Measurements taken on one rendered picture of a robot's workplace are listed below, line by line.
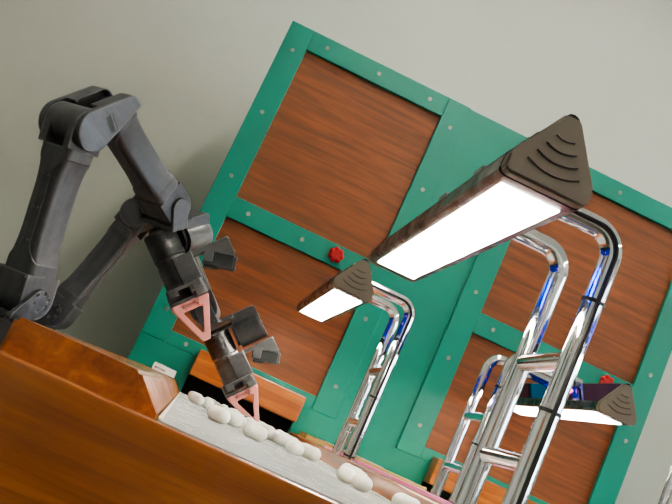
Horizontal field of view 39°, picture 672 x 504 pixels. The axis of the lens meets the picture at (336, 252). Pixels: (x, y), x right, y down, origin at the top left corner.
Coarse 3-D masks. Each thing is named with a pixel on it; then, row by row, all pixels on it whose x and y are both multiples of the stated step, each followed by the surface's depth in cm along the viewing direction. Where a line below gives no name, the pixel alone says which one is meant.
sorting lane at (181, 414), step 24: (168, 408) 90; (192, 408) 136; (192, 432) 69; (216, 432) 89; (240, 432) 125; (240, 456) 67; (264, 456) 84; (288, 456) 116; (312, 480) 80; (336, 480) 108
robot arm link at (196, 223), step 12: (180, 204) 159; (144, 216) 163; (180, 216) 160; (192, 216) 166; (204, 216) 168; (168, 228) 160; (180, 228) 161; (192, 228) 166; (204, 228) 168; (192, 240) 166; (204, 240) 168
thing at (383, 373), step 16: (384, 288) 198; (384, 304) 213; (400, 304) 198; (384, 336) 212; (400, 336) 197; (384, 352) 211; (368, 368) 211; (384, 368) 196; (368, 384) 210; (384, 384) 195; (368, 400) 195; (352, 416) 208; (368, 416) 193; (336, 448) 207; (352, 448) 192
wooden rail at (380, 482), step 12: (312, 444) 198; (324, 456) 178; (336, 456) 166; (336, 468) 161; (360, 468) 143; (372, 480) 132; (384, 480) 126; (384, 492) 123; (396, 492) 117; (408, 492) 112
